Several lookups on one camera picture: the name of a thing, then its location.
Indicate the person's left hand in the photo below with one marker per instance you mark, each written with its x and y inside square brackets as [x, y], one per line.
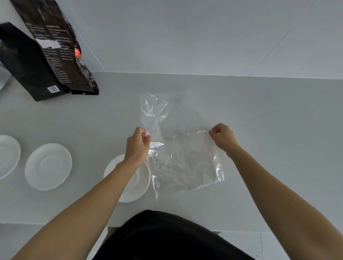
[137, 148]

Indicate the person's right hand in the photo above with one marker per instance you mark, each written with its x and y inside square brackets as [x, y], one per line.
[224, 138]

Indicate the person's left thumb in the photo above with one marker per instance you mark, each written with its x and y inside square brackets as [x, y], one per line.
[146, 139]

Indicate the person's right thumb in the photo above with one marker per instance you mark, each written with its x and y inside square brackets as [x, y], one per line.
[212, 136]

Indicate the clear plastic bag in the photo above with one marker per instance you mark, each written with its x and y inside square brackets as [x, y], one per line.
[179, 142]

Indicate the person's right forearm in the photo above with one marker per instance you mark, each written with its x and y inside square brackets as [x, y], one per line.
[281, 206]

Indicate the person's left forearm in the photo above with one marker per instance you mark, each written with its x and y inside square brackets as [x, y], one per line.
[71, 213]

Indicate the white saucer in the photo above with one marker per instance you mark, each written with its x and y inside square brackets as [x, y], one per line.
[48, 166]
[6, 156]
[131, 184]

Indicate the person's black clothing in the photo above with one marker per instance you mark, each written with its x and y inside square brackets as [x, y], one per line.
[171, 238]

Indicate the black printed foil pouch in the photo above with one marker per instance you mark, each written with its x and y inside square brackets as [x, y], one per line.
[57, 45]

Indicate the plain black foil pouch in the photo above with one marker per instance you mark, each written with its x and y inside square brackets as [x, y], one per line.
[24, 64]

